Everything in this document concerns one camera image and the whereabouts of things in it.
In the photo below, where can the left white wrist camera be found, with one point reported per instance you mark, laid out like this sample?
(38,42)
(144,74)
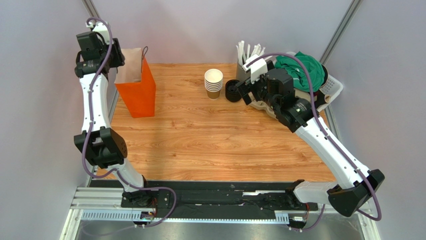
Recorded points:
(101,30)

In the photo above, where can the black lid stack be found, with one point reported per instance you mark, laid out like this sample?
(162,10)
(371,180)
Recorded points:
(231,91)

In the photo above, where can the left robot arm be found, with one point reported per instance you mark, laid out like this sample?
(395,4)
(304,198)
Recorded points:
(98,143)

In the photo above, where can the white plastic basket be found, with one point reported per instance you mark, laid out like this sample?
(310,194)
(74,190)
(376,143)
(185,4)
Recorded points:
(328,92)

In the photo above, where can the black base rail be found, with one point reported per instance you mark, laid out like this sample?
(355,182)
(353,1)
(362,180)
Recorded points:
(210,200)

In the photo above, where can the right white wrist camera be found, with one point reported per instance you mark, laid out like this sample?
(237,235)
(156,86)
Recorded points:
(257,66)

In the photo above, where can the green cloth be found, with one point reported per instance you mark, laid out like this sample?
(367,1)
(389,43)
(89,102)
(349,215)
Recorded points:
(300,80)

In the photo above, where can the grey straw holder cup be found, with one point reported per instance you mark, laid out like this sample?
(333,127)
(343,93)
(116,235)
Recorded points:
(241,74)

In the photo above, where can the white wrapped straws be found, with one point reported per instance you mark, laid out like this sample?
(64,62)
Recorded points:
(245,51)

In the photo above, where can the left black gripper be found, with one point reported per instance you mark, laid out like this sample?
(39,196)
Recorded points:
(119,58)

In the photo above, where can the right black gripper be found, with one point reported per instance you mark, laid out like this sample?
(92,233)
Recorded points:
(247,88)

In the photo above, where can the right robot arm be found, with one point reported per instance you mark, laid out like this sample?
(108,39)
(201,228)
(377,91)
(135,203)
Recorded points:
(354,183)

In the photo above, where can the orange paper bag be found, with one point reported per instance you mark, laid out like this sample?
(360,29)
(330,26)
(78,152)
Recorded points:
(135,83)

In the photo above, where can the paper cup stack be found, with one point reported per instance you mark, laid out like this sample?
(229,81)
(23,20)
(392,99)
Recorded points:
(213,82)

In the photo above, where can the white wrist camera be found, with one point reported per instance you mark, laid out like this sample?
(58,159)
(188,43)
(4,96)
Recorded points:
(257,66)
(101,30)

